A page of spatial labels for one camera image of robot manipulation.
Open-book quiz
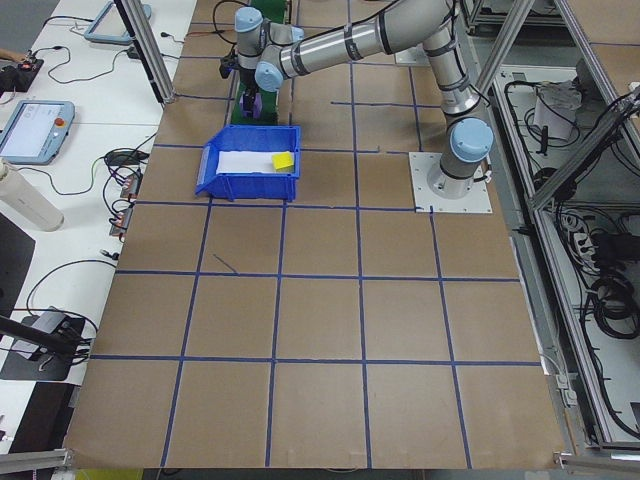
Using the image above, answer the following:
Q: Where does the purple foam block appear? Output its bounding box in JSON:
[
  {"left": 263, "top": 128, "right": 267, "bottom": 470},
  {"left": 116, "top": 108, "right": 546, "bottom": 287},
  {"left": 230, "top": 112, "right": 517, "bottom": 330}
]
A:
[{"left": 239, "top": 92, "right": 263, "bottom": 120}]

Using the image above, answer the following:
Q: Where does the green conveyor belt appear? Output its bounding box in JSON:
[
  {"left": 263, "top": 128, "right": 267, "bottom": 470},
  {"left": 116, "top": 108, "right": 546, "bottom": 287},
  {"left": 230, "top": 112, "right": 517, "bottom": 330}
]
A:
[{"left": 230, "top": 0, "right": 294, "bottom": 126}]

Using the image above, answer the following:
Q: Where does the white foam pad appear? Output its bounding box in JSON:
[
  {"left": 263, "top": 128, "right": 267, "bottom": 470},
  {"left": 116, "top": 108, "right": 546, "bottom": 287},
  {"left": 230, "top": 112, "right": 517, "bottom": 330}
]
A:
[{"left": 216, "top": 149, "right": 296, "bottom": 175}]

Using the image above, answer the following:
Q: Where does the blue plastic bin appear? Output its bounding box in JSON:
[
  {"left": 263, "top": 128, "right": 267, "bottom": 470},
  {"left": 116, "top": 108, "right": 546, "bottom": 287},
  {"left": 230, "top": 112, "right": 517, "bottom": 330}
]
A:
[{"left": 193, "top": 124, "right": 304, "bottom": 203}]

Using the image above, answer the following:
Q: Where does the small circuit board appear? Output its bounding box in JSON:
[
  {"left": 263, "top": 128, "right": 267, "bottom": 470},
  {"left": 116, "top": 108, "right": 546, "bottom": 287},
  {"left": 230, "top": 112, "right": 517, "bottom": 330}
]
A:
[
  {"left": 109, "top": 203, "right": 134, "bottom": 240},
  {"left": 121, "top": 171, "right": 144, "bottom": 202}
]

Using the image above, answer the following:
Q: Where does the grey blue teach pendant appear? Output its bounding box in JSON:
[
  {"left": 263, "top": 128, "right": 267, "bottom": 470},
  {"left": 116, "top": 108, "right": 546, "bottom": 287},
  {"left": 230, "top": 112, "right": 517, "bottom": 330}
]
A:
[
  {"left": 0, "top": 99, "right": 77, "bottom": 166},
  {"left": 83, "top": 0, "right": 153, "bottom": 47}
]

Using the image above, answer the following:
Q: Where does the black box with red button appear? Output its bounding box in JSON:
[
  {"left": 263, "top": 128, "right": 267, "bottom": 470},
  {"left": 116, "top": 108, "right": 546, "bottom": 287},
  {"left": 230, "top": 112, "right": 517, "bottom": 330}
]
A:
[{"left": 0, "top": 57, "right": 45, "bottom": 92}]

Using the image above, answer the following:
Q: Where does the black flat monitor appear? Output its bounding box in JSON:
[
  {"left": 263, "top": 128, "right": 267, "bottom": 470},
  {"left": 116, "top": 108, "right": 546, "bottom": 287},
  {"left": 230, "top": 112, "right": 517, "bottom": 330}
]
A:
[{"left": 0, "top": 209, "right": 37, "bottom": 304}]

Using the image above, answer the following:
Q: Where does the white crumpled bag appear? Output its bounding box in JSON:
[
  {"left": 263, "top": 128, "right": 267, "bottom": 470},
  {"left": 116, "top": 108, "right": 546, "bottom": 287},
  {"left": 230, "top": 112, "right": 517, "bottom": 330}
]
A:
[{"left": 533, "top": 79, "right": 582, "bottom": 142}]

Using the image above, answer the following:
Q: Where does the black stand bar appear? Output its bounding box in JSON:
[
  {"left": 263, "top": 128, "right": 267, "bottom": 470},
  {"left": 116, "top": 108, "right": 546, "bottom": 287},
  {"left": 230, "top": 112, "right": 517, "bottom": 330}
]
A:
[{"left": 0, "top": 314, "right": 94, "bottom": 357}]

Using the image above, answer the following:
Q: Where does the white power strip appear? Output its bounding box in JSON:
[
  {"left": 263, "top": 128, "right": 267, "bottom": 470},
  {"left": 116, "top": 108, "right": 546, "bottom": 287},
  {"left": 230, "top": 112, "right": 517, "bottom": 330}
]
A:
[{"left": 569, "top": 227, "right": 604, "bottom": 266}]

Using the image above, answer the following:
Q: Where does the aluminium corner bar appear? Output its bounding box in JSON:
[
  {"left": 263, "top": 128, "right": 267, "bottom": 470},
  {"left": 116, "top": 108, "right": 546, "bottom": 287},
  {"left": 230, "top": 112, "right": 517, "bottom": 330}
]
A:
[
  {"left": 552, "top": 442, "right": 640, "bottom": 469},
  {"left": 0, "top": 447, "right": 75, "bottom": 471}
]

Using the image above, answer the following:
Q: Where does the red and black wire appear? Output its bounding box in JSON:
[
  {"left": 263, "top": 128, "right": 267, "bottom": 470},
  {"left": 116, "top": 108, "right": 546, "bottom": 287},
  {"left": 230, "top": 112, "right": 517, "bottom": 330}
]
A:
[{"left": 185, "top": 28, "right": 237, "bottom": 40}]

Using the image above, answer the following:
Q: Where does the aluminium profile post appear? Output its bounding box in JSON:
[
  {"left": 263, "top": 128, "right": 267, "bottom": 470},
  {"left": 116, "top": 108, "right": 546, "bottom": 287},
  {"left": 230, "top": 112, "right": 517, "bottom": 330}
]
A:
[{"left": 113, "top": 0, "right": 176, "bottom": 105}]

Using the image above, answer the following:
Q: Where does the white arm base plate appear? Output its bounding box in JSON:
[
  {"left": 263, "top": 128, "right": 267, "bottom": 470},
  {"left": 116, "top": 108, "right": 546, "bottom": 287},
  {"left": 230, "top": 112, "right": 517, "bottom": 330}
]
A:
[
  {"left": 408, "top": 151, "right": 494, "bottom": 215},
  {"left": 394, "top": 44, "right": 432, "bottom": 66}
]

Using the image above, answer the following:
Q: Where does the metal bar V frame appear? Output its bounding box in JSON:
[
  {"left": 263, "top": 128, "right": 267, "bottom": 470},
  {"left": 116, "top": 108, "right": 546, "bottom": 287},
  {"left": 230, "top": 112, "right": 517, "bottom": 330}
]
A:
[{"left": 469, "top": 0, "right": 640, "bottom": 451}]

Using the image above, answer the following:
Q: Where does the black stand base plate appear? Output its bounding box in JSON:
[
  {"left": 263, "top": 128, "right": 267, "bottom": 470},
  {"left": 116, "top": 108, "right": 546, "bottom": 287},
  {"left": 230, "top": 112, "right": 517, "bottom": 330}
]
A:
[{"left": 0, "top": 309, "right": 87, "bottom": 382}]

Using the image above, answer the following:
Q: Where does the black cable coil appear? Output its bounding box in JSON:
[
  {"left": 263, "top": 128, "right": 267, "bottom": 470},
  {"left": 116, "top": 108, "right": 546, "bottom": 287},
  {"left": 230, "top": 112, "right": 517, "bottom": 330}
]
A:
[{"left": 579, "top": 269, "right": 640, "bottom": 341}]

